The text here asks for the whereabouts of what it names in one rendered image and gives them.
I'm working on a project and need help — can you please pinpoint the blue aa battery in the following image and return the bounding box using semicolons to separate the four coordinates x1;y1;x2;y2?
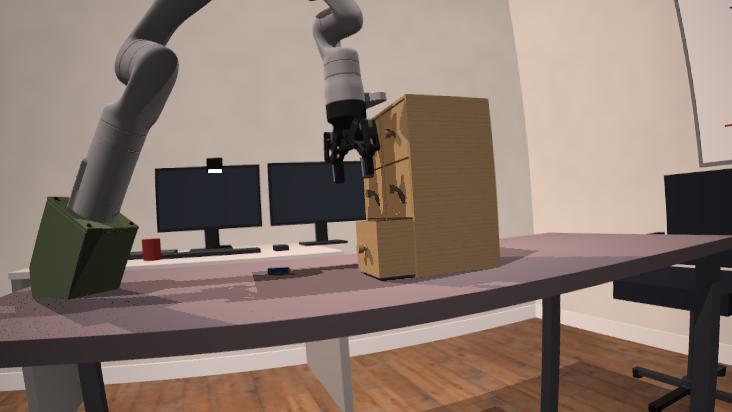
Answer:
268;267;290;275

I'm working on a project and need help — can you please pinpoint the small brown chest of drawers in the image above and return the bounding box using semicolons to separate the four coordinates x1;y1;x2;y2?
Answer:
366;94;500;278

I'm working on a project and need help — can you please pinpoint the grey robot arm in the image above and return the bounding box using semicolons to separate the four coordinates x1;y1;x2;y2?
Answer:
67;0;386;223

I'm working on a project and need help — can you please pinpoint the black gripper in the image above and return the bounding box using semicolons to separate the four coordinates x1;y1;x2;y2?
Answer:
324;99;380;184

